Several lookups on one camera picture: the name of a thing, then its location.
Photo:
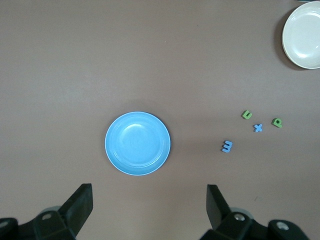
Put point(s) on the green foam letter u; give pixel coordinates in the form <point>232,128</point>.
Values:
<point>246,116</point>

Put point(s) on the blue foam letter m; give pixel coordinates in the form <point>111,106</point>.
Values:
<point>227,148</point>

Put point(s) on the blue foam letter x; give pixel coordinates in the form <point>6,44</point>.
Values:
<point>258,128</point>

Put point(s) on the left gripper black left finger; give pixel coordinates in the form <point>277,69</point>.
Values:
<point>80,205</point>

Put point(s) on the cream white plate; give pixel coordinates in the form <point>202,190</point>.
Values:
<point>303,37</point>

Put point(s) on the green foam letter p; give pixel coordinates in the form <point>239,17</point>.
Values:
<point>277,123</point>

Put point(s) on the blue plate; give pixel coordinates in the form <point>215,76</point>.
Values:
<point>137,143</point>

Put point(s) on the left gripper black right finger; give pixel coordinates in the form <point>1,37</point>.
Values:
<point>215,207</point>

